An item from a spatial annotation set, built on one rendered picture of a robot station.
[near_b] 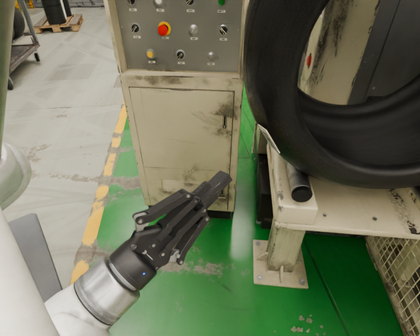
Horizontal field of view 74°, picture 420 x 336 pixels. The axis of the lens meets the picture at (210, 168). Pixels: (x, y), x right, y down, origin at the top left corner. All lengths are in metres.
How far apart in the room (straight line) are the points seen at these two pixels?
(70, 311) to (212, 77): 1.02
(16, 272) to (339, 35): 0.84
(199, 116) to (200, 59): 0.25
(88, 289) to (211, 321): 1.02
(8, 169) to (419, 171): 0.83
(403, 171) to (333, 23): 0.43
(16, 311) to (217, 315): 1.21
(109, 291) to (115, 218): 1.43
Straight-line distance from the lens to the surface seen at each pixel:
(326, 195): 0.82
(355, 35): 0.90
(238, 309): 1.47
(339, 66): 0.92
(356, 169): 0.62
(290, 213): 0.68
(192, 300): 1.49
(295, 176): 0.67
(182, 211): 0.47
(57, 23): 7.00
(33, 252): 0.97
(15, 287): 0.30
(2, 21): 0.49
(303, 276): 1.60
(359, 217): 0.79
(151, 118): 1.39
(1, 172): 0.72
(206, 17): 1.24
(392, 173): 0.66
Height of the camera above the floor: 1.33
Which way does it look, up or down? 38 degrees down
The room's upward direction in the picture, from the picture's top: straight up
